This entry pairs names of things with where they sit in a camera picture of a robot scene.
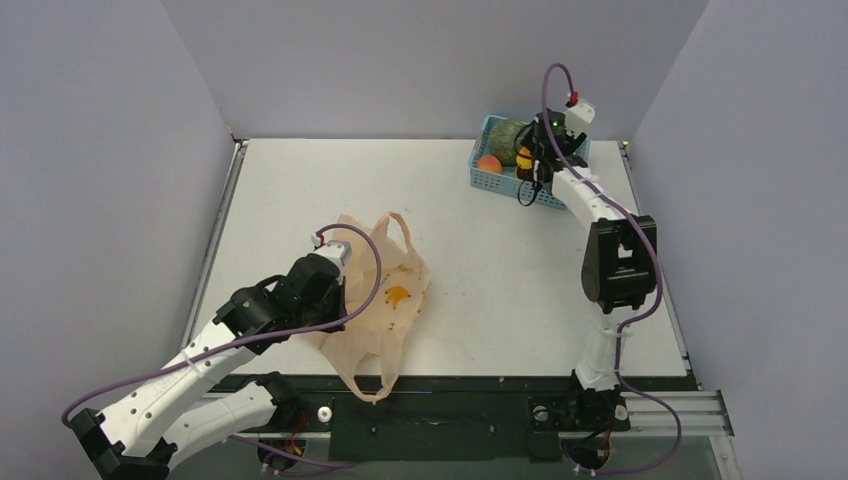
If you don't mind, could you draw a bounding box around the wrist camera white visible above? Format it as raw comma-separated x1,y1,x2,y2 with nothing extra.
311,233,352,275
564,99,596,139

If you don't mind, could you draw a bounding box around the aluminium rail frame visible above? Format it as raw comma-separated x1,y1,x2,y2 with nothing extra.
125,390,743,480

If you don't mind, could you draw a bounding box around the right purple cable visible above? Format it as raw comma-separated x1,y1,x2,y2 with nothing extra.
541,63,684,477

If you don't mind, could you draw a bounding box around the fake green melon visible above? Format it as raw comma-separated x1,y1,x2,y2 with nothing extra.
487,118,527,167

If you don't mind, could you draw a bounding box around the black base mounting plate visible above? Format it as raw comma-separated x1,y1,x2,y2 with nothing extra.
218,374,697,465

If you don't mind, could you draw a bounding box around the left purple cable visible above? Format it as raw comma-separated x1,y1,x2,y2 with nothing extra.
60,223,384,478

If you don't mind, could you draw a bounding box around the fake yellow banana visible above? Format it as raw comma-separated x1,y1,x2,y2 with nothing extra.
515,147,534,178

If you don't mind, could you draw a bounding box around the purple cable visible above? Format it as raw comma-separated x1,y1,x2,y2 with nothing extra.
541,63,684,477
60,223,384,478

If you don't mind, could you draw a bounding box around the light blue plastic basket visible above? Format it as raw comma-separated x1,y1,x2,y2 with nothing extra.
467,115,592,210

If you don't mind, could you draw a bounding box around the fake peach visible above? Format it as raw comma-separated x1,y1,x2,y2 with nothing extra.
476,154,503,174

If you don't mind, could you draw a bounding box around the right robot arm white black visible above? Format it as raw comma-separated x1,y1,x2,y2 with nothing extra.
516,104,661,427

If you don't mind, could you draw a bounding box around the orange plastic bag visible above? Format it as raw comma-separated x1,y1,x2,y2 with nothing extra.
297,212,430,404

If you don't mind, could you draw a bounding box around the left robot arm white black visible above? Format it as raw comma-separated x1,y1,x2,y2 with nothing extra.
61,242,351,479

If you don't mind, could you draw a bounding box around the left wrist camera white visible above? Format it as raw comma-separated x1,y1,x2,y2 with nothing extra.
311,233,352,275

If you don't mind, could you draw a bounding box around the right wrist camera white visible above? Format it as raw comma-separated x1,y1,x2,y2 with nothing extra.
564,99,596,139

